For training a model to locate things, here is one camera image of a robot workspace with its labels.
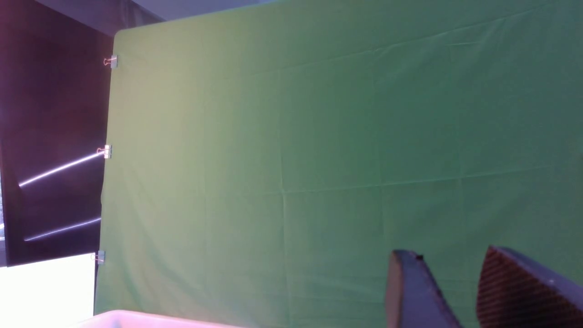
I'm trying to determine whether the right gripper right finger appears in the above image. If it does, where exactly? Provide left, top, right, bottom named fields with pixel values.
left=476, top=245, right=583, bottom=328

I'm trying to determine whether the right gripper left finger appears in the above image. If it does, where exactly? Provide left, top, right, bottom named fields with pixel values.
left=385, top=249, right=462, bottom=328

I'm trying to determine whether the green backdrop cloth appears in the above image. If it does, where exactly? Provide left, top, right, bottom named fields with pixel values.
left=94, top=0, right=583, bottom=328

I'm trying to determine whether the metal binder clip lower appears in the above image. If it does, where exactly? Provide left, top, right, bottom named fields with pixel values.
left=92, top=250, right=106, bottom=266

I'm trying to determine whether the metal binder clip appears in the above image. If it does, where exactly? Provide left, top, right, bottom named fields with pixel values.
left=97, top=144, right=113, bottom=159
left=103, top=54, right=118, bottom=69
left=92, top=250, right=106, bottom=266

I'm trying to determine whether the metal binder clip middle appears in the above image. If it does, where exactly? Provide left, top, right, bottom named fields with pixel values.
left=97, top=144, right=113, bottom=159

